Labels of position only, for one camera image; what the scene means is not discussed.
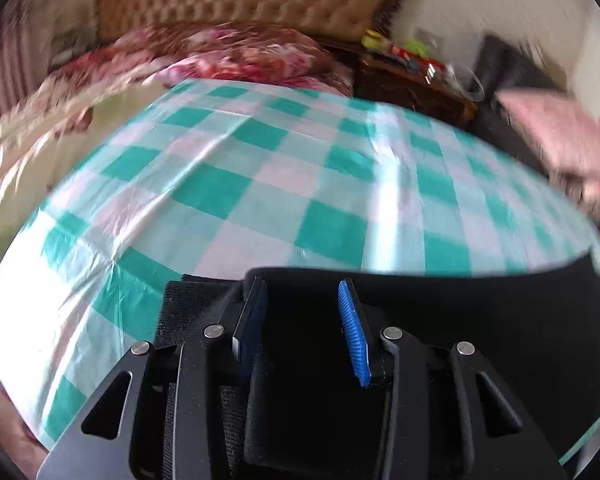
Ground black leather sofa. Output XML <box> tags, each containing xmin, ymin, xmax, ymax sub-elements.
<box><xmin>467</xmin><ymin>34</ymin><xmax>577</xmax><ymax>177</ymax></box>

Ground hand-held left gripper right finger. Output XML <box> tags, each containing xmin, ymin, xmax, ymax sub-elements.
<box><xmin>337</xmin><ymin>277</ymin><xmax>569</xmax><ymax>480</ymax></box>

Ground red floral quilt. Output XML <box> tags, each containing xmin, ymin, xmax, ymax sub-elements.
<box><xmin>47</xmin><ymin>21</ymin><xmax>356</xmax><ymax>99</ymax></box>

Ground pink striped curtain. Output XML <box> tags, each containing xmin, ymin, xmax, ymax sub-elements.
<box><xmin>0</xmin><ymin>0</ymin><xmax>47</xmax><ymax>132</ymax></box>

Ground pink pillow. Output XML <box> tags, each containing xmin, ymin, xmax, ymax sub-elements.
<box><xmin>495</xmin><ymin>87</ymin><xmax>600</xmax><ymax>182</ymax></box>

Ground cream floral bed sheet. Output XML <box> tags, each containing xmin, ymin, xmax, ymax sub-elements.
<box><xmin>0</xmin><ymin>80</ymin><xmax>153</xmax><ymax>261</ymax></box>

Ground dark wooden nightstand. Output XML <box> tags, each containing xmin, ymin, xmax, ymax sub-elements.
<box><xmin>355</xmin><ymin>50</ymin><xmax>479</xmax><ymax>130</ymax></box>

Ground green white checked tablecloth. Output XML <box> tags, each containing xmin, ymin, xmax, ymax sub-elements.
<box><xmin>0</xmin><ymin>79</ymin><xmax>600</xmax><ymax>453</ymax></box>

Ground red box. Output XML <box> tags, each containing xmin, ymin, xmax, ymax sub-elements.
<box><xmin>391</xmin><ymin>45</ymin><xmax>423</xmax><ymax>63</ymax></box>

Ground black pants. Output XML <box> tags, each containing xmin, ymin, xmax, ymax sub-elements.
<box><xmin>154</xmin><ymin>252</ymin><xmax>600</xmax><ymax>480</ymax></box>

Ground green plastic toy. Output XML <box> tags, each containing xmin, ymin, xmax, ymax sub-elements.
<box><xmin>362</xmin><ymin>30</ymin><xmax>397</xmax><ymax>50</ymax></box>

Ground white plastic bag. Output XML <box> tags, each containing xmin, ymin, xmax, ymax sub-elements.
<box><xmin>447</xmin><ymin>59</ymin><xmax>487</xmax><ymax>102</ymax></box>

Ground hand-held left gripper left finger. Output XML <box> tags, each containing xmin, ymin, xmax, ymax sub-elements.
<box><xmin>36</xmin><ymin>276</ymin><xmax>269</xmax><ymax>480</ymax></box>

